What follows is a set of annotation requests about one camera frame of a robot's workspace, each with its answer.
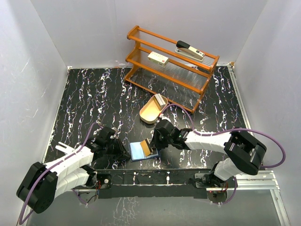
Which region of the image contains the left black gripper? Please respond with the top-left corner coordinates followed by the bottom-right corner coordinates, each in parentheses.
top-left (104, 137), bottom-right (131, 161)

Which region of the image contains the gold brown credit card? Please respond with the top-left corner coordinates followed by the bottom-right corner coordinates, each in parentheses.
top-left (140, 139), bottom-right (152, 157)

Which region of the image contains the blue card holder wallet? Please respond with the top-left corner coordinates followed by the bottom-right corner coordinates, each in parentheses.
top-left (129, 142), bottom-right (159, 161)

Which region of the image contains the stack of credit cards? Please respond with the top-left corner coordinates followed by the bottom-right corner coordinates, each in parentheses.
top-left (154, 94), bottom-right (166, 108)

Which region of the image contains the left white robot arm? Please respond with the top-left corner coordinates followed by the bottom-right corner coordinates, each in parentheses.
top-left (16, 127), bottom-right (131, 213)

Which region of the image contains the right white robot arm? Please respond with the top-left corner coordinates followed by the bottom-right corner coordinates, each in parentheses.
top-left (147, 120), bottom-right (267, 187)

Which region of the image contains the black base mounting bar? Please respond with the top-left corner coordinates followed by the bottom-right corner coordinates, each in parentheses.
top-left (95, 169), bottom-right (238, 200)

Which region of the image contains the orange wooden three-tier rack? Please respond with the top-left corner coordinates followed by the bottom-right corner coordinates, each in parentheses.
top-left (125, 25), bottom-right (220, 113)

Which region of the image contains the white staples box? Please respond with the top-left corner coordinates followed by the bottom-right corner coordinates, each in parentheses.
top-left (148, 51), bottom-right (169, 67)

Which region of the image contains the black and beige stapler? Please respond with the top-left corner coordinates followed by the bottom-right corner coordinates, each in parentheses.
top-left (175, 40), bottom-right (205, 62)

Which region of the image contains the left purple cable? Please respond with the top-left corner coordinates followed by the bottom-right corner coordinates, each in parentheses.
top-left (18, 122), bottom-right (104, 225)

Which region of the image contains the aluminium frame rail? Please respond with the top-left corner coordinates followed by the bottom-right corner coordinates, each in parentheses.
top-left (227, 62), bottom-right (290, 226)

